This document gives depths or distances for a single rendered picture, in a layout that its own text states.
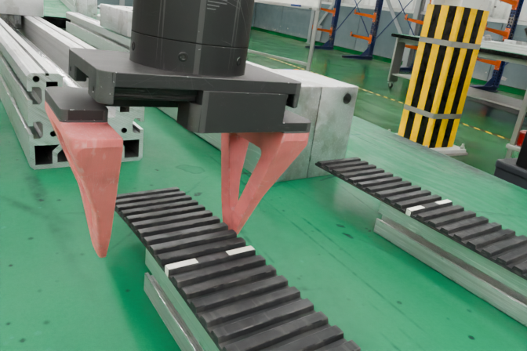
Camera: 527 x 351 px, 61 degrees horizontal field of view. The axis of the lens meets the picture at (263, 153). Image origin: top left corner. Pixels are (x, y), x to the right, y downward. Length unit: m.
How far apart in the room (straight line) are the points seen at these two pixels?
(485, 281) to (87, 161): 0.25
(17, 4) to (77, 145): 0.80
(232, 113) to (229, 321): 0.09
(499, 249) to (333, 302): 0.11
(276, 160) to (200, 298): 0.08
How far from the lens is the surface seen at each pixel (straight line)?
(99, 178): 0.20
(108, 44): 0.88
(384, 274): 0.32
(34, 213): 0.36
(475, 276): 0.33
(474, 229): 0.34
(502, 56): 5.82
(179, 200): 0.31
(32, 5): 0.99
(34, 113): 0.42
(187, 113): 0.21
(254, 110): 0.22
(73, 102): 0.22
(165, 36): 0.20
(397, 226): 0.37
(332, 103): 0.45
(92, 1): 2.37
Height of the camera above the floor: 0.94
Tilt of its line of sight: 18 degrees down
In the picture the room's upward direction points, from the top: 8 degrees clockwise
